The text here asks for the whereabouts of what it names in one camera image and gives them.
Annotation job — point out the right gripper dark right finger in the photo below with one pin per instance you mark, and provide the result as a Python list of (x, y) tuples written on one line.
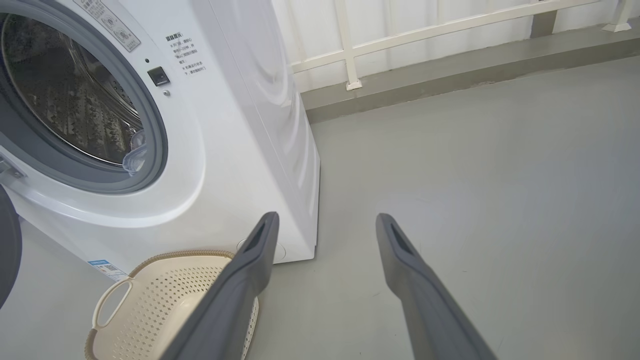
[(430, 315)]

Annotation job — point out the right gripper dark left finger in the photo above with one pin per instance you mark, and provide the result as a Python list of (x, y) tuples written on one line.
[(235, 310)]

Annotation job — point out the dark round glass washer door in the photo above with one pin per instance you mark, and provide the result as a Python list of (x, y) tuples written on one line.
[(9, 250)]

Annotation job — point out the cream perforated laundry basket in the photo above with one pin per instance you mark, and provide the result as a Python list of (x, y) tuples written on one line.
[(160, 310)]

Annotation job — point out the white front-load washing machine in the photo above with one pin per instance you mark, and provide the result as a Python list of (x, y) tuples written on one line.
[(230, 150)]

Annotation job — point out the blue energy label sticker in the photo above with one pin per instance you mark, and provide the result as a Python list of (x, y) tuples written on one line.
[(107, 270)]

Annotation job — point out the grey raised floor ledge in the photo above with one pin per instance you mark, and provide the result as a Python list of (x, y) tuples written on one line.
[(450, 75)]

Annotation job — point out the white metal railing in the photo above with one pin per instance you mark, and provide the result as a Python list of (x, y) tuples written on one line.
[(350, 50)]

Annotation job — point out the grey warning sticker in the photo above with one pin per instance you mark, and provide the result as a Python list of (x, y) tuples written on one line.
[(107, 22)]

